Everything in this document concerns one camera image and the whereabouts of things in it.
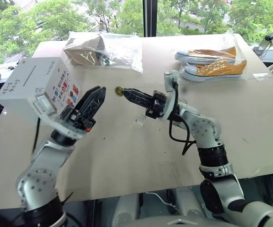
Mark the grey water bottle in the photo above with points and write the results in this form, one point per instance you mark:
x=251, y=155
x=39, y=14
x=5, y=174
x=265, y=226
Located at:
x=266, y=45

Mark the white box with slot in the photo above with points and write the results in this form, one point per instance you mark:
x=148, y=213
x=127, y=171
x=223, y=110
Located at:
x=35, y=78

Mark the small clear acrylic stand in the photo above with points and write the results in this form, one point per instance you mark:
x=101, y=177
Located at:
x=139, y=119

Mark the orange canvas sneaker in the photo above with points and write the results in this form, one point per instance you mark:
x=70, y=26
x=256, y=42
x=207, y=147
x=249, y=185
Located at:
x=216, y=70
x=207, y=54

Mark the dark window mullion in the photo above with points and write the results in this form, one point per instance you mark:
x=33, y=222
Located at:
x=150, y=17

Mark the gold coin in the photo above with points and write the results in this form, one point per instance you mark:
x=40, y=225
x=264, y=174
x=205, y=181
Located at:
x=119, y=91

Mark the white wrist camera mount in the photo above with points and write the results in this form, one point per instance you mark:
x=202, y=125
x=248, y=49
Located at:
x=44, y=103
x=170, y=80

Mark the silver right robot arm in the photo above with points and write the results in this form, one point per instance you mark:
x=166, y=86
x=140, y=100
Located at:
x=214, y=151

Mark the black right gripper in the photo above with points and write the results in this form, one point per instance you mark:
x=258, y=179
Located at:
x=156, y=105

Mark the grey rounded housing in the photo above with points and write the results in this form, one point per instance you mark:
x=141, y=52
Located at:
x=124, y=210
x=186, y=201

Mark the brown paper bag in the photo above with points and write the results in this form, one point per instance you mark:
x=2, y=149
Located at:
x=84, y=50

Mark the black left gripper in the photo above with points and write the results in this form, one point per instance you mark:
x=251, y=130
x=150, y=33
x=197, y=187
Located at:
x=77, y=118

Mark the clear plastic bag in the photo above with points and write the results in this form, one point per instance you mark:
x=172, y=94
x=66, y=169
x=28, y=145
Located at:
x=122, y=53

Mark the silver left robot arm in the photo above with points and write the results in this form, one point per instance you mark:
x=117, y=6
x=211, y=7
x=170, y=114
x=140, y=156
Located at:
x=38, y=179

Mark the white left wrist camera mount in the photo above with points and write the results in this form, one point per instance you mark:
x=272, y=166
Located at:
x=44, y=103

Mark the orange-lined sneakers in bag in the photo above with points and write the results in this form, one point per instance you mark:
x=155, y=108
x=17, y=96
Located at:
x=212, y=59

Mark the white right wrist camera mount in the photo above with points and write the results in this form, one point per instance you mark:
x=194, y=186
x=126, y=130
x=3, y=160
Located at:
x=170, y=80

